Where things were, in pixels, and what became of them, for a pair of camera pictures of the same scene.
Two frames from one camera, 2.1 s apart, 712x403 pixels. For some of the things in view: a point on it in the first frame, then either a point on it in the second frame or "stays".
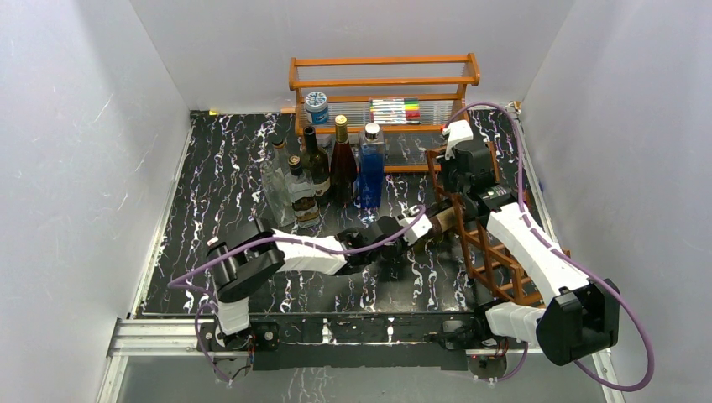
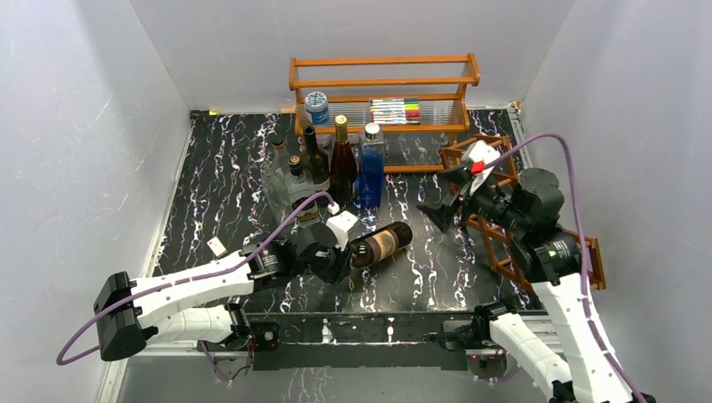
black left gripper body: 397,247 → 330,267
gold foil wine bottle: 343,166 stays
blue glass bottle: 371,166 stays
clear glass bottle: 280,163 stays
